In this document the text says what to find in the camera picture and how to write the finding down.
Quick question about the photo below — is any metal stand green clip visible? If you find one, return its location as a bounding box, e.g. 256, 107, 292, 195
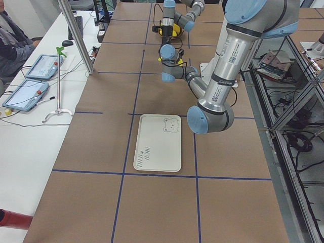
42, 46, 73, 124

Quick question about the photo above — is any stack of cloths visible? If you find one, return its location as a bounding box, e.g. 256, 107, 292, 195
256, 50, 294, 80

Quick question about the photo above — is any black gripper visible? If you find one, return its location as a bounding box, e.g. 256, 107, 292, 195
161, 25, 172, 37

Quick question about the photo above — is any seated person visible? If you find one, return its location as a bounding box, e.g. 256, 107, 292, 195
1, 1, 40, 82

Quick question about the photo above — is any white bear tray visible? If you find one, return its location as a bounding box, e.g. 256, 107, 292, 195
133, 114, 182, 172

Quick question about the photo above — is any wicker fruit basket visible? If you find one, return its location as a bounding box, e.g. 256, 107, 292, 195
160, 24, 183, 41

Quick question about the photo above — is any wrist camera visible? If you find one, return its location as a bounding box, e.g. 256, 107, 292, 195
152, 21, 162, 35

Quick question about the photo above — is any black keyboard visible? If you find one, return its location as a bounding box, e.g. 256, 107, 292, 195
68, 16, 84, 41

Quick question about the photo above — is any teach pendant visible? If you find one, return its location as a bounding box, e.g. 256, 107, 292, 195
25, 54, 58, 81
3, 78, 49, 111

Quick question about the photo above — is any teach pendant far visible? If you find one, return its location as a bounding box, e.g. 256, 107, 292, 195
25, 54, 58, 81

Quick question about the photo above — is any black computer mouse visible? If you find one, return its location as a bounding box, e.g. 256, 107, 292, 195
62, 40, 73, 47

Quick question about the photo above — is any aluminium frame post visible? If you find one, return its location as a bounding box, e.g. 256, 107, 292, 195
58, 0, 94, 74

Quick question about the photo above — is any teach pendant near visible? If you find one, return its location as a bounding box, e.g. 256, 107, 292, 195
3, 78, 49, 111

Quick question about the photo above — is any black power box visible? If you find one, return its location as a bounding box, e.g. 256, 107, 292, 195
97, 22, 109, 43

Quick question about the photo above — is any red cylinder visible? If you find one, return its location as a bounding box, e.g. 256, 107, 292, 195
1, 209, 33, 230

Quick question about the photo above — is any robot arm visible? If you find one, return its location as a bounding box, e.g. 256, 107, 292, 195
159, 1, 300, 134
160, 0, 205, 37

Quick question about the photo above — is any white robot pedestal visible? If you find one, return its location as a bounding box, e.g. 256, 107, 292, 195
201, 19, 254, 87

